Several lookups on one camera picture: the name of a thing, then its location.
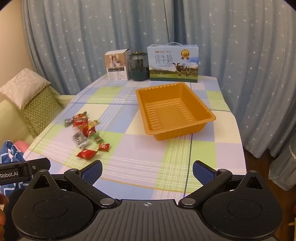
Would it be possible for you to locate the grey-blue fabric cover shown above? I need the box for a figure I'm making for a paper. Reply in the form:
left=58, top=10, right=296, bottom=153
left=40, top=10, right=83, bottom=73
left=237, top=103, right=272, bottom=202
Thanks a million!
left=275, top=137, right=296, bottom=192

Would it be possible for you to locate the orange plastic tray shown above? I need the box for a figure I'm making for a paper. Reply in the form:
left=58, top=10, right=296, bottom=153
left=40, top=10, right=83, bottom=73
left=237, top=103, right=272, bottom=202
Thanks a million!
left=135, top=82, right=216, bottom=141

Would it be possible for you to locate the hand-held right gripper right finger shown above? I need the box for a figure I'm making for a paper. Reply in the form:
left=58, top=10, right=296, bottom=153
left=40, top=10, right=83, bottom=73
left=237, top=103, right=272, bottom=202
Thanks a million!
left=179, top=160, right=266, bottom=209

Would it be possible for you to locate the dark green glass jar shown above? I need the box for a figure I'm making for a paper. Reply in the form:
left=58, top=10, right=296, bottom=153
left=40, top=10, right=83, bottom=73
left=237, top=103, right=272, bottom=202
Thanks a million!
left=129, top=51, right=149, bottom=81

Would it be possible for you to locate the milk carton box with handle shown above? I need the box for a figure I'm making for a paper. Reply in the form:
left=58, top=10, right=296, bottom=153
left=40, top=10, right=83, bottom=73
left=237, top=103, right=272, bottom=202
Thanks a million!
left=147, top=42, right=199, bottom=83

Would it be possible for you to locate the blue patterned cloth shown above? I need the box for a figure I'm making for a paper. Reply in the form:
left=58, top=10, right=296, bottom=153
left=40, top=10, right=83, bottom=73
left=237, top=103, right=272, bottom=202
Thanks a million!
left=0, top=139, right=29, bottom=195

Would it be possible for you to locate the pile of snacks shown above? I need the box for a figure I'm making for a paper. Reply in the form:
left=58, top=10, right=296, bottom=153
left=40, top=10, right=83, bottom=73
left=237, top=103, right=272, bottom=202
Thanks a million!
left=64, top=111, right=111, bottom=160

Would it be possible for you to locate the pink cloth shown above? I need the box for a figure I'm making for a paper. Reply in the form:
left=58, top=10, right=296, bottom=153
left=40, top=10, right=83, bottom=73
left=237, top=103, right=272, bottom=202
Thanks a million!
left=14, top=140, right=29, bottom=153

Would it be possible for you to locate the light green sofa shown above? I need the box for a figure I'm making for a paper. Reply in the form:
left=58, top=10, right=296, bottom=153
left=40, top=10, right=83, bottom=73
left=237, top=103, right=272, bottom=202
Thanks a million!
left=0, top=86, right=77, bottom=160

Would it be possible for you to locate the small white product box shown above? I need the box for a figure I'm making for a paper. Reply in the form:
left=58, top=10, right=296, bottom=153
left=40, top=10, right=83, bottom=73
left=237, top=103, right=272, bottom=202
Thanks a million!
left=104, top=49, right=131, bottom=81

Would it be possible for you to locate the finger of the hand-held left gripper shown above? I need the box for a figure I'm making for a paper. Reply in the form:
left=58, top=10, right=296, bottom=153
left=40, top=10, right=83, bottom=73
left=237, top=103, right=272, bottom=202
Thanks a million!
left=25, top=158, right=51, bottom=174

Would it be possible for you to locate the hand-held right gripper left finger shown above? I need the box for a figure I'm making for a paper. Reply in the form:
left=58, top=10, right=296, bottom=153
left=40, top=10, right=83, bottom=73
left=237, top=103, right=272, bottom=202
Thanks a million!
left=30, top=160, right=118, bottom=209

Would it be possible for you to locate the green chevron pillow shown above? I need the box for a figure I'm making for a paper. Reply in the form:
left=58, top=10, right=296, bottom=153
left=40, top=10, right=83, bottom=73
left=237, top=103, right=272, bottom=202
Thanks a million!
left=20, top=86, right=62, bottom=139

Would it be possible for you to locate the blue star curtain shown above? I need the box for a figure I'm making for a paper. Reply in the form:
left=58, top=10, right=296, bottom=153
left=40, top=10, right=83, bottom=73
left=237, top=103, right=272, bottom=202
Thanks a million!
left=22, top=0, right=183, bottom=95
left=180, top=0, right=296, bottom=160

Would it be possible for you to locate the checked tablecloth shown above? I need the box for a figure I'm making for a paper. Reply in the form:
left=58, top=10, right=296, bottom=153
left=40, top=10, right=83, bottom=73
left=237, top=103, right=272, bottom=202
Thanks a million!
left=23, top=74, right=247, bottom=202

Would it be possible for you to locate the person's left hand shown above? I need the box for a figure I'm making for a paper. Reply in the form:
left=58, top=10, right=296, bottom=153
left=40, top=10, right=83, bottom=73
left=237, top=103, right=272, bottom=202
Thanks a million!
left=0, top=194, right=10, bottom=235

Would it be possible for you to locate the beige crinkled pillow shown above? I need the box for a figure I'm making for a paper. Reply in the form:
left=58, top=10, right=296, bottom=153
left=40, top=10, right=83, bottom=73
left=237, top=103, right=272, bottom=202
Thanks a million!
left=0, top=68, right=51, bottom=110

